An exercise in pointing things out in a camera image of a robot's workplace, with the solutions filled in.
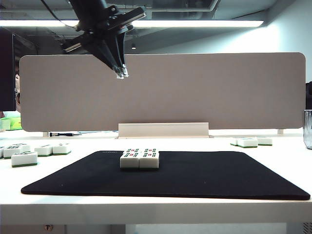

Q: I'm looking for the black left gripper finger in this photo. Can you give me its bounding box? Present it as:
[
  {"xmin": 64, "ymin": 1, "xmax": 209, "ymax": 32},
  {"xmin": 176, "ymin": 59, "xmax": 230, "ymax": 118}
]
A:
[
  {"xmin": 82, "ymin": 36, "xmax": 123, "ymax": 79},
  {"xmin": 114, "ymin": 31, "xmax": 130, "ymax": 78}
]

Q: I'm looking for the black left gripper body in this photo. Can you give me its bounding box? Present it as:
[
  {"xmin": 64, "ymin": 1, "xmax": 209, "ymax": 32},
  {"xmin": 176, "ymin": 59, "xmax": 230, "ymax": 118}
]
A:
[{"xmin": 60, "ymin": 6, "xmax": 147, "ymax": 54}]

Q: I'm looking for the nine bamboo mahjong tile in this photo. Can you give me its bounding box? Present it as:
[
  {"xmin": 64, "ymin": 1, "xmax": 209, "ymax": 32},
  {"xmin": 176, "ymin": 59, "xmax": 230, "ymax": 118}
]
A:
[{"xmin": 119, "ymin": 147, "xmax": 140, "ymax": 170}]

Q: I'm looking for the four bamboo mahjong tile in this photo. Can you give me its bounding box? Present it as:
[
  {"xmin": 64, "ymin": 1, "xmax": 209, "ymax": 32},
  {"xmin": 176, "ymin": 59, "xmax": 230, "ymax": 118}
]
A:
[{"xmin": 51, "ymin": 142, "xmax": 72, "ymax": 156}]

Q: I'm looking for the two bamboo mahjong tile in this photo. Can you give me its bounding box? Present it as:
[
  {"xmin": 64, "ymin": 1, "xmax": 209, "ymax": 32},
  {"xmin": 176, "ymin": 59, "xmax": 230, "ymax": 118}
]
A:
[{"xmin": 34, "ymin": 144, "xmax": 54, "ymax": 157}]

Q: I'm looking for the eight bamboo mahjong tile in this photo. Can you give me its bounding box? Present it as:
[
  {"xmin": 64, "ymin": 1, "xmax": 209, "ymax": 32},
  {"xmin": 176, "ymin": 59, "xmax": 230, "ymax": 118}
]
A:
[{"xmin": 13, "ymin": 143, "xmax": 32, "ymax": 153}]

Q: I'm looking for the bird print mahjong tile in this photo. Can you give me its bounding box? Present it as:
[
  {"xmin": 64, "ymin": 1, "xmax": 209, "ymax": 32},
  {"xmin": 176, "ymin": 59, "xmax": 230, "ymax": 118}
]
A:
[{"xmin": 10, "ymin": 151, "xmax": 39, "ymax": 168}]

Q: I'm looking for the six bamboo mahjong tile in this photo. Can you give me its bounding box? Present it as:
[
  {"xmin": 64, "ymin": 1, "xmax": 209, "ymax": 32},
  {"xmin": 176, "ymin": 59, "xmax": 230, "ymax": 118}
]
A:
[{"xmin": 2, "ymin": 146, "xmax": 22, "ymax": 160}]

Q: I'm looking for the long ceiling light strip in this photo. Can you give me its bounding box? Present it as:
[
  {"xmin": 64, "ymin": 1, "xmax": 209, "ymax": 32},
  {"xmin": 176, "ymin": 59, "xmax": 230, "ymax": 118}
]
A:
[{"xmin": 0, "ymin": 19, "xmax": 265, "ymax": 28}]

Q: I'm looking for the beige desk divider panel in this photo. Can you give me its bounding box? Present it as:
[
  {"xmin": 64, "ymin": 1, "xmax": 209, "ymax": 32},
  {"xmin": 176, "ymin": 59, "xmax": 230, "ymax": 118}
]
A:
[{"xmin": 19, "ymin": 52, "xmax": 307, "ymax": 133}]

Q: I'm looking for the person wearing glasses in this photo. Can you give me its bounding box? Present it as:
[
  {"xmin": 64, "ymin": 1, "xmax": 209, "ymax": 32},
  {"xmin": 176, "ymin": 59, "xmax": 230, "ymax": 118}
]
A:
[{"xmin": 14, "ymin": 70, "xmax": 22, "ymax": 113}]

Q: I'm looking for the black screwdriver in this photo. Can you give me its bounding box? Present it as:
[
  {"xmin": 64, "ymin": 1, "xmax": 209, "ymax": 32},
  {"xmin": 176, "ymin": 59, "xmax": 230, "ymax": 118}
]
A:
[{"xmin": 49, "ymin": 132, "xmax": 82, "ymax": 137}]

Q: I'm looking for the dark upright panel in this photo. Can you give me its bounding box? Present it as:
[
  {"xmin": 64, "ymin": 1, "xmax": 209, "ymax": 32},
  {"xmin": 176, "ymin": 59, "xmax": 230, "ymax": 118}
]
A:
[{"xmin": 0, "ymin": 26, "xmax": 17, "ymax": 112}]

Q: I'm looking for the green white box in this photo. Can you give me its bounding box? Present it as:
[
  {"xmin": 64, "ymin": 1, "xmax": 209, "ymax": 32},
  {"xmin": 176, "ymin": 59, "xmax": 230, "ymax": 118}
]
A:
[{"xmin": 0, "ymin": 117, "xmax": 22, "ymax": 131}]

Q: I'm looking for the black fabric mat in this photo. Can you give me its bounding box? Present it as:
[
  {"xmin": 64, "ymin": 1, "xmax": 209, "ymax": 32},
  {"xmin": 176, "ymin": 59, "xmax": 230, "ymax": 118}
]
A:
[{"xmin": 20, "ymin": 150, "xmax": 312, "ymax": 201}]

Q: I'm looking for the black object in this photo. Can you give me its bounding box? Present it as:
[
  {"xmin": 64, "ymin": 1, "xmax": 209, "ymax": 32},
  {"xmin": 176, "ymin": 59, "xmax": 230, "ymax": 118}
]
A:
[{"xmin": 305, "ymin": 81, "xmax": 312, "ymax": 111}]

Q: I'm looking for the clear glass container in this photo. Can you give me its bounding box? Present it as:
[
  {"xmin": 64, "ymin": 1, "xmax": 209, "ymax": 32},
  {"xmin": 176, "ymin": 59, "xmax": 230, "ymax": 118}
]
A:
[{"xmin": 303, "ymin": 109, "xmax": 312, "ymax": 150}]

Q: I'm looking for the black cable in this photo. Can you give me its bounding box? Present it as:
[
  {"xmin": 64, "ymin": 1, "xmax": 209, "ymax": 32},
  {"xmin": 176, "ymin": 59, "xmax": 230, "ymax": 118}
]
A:
[{"xmin": 39, "ymin": 0, "xmax": 81, "ymax": 28}]

